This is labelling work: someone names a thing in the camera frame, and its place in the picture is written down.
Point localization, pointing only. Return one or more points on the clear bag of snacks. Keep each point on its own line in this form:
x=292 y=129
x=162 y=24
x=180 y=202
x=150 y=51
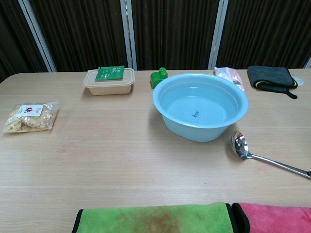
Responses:
x=29 y=120

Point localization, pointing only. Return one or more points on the dark grey cloth yellow trim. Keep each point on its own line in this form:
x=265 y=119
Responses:
x=267 y=75

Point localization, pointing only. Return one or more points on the green printed packet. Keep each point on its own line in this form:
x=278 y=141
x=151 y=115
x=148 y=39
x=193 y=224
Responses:
x=109 y=73

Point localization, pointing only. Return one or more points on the round white table grommet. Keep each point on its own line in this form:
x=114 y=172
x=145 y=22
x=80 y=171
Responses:
x=300 y=81

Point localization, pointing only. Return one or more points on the pink microfibre towel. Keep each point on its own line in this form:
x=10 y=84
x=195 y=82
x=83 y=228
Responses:
x=279 y=218

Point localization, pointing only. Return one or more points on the grey partition post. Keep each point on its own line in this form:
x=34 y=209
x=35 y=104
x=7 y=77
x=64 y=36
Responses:
x=308 y=63
x=36 y=34
x=218 y=34
x=128 y=34

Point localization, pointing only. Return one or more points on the green toy building block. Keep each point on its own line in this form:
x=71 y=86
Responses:
x=155 y=80

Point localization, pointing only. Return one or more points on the pink and white plastic packet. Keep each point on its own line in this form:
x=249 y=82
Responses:
x=229 y=73

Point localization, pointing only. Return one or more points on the green microfibre towel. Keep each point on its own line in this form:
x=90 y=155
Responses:
x=150 y=218

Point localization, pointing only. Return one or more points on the beige lidded food box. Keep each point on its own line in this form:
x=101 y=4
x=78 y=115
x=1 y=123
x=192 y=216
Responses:
x=109 y=88

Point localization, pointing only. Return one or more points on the stainless steel ladle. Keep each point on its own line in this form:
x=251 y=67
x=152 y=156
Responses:
x=239 y=145

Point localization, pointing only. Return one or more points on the light blue plastic basin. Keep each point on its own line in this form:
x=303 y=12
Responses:
x=194 y=132

